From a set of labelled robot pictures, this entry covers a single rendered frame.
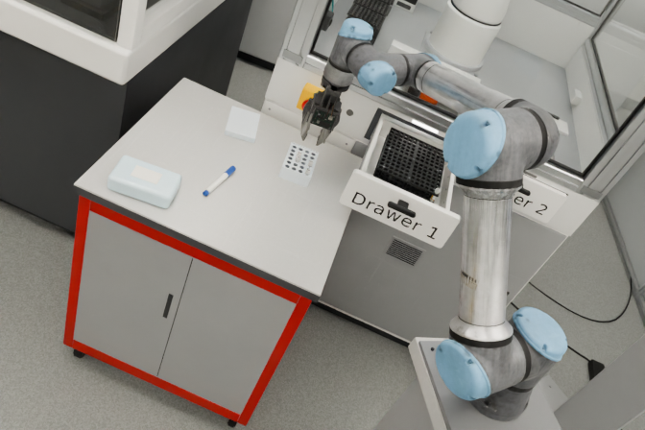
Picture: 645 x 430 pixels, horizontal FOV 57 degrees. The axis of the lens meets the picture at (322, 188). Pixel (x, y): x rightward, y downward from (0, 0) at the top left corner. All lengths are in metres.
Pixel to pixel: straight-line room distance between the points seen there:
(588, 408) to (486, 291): 1.26
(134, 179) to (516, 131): 0.85
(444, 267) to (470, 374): 0.96
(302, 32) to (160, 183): 0.59
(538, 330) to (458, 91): 0.50
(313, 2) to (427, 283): 1.03
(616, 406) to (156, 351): 1.46
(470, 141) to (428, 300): 1.22
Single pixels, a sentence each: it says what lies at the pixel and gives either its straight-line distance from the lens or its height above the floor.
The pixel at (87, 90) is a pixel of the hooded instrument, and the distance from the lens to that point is 1.89.
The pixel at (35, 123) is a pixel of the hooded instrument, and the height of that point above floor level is 0.48.
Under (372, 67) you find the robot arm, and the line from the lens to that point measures 1.33.
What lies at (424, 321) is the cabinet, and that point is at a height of 0.21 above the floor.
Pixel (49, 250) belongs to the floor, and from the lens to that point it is 2.34.
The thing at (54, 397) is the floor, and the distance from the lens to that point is 2.02.
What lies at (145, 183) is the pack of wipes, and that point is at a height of 0.80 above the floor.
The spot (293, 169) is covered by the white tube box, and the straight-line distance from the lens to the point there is 1.63.
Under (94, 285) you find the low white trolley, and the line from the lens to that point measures 1.72.
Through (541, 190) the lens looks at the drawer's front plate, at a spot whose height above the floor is 0.91.
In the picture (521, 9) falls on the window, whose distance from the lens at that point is 1.64.
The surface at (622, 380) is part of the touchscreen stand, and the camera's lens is 2.22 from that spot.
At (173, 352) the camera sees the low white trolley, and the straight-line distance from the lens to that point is 1.78.
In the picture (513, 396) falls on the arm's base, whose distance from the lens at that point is 1.35.
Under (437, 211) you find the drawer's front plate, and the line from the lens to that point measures 1.50.
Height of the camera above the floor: 1.78
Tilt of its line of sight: 38 degrees down
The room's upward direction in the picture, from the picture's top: 25 degrees clockwise
